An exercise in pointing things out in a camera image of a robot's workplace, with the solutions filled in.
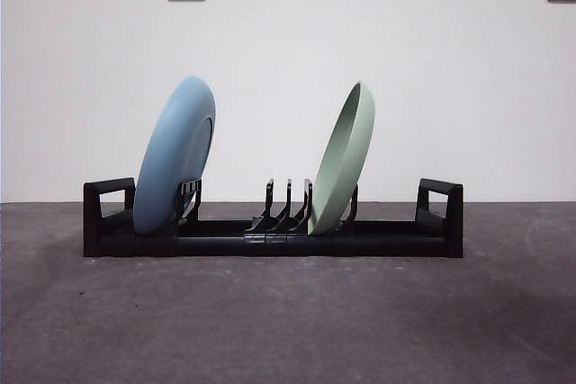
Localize pale green plate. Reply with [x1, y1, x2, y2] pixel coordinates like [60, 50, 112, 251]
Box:
[307, 81, 377, 237]

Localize light blue plate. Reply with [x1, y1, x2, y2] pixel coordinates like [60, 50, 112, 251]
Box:
[133, 76, 218, 236]

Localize black plate rack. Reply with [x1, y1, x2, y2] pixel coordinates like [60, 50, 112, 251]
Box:
[83, 176, 464, 259]

